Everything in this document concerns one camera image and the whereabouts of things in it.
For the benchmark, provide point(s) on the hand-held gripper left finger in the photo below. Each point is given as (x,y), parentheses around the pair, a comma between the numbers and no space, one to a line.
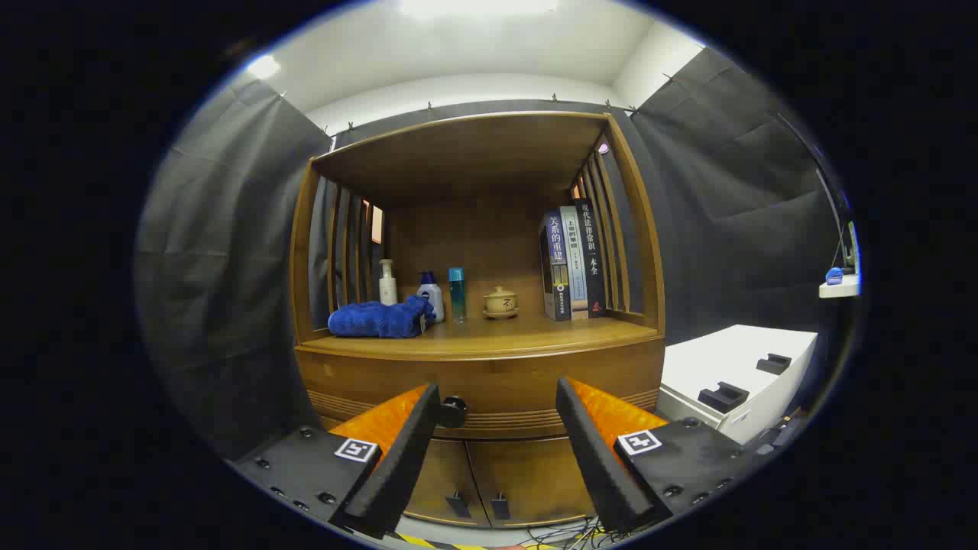
(409,451)

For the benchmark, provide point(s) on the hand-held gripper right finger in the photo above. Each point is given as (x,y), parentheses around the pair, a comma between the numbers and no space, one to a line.
(592,451)

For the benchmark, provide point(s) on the black drawer knob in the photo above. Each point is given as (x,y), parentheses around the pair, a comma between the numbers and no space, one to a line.
(453,411)

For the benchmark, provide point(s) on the wooden drawer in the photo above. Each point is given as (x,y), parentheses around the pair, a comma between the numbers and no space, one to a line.
(504,382)

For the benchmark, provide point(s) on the wooden cabinet door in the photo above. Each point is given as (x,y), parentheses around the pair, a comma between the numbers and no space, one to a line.
(443,481)
(535,481)

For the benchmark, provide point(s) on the wooden countertop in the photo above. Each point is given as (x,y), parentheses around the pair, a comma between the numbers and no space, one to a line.
(527,332)

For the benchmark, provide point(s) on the wooden cabinet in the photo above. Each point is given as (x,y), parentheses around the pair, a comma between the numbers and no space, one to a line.
(489,229)

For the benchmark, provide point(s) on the yellow black hazard tape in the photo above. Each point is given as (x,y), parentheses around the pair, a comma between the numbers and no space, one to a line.
(428,543)

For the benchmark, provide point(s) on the blue towel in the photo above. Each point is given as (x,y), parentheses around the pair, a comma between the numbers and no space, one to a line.
(378,319)

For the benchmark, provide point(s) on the white bottle blue cap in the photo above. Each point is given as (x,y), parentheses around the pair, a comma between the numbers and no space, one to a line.
(432,299)

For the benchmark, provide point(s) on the clear blue bottle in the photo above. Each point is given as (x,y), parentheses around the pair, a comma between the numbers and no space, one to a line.
(457,298)

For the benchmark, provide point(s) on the white pump bottle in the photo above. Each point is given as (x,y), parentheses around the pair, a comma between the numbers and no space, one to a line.
(388,289)

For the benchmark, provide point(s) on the white box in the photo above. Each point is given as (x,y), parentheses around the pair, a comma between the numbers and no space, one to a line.
(737,359)

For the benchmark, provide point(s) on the beige lidded teacup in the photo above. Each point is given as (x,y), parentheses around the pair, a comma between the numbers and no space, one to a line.
(500,302)

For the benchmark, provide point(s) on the small blue object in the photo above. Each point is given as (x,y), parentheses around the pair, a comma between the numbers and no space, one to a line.
(833,276)

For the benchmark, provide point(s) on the white wall shelf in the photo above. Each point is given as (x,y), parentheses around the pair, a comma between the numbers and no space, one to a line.
(840,289)

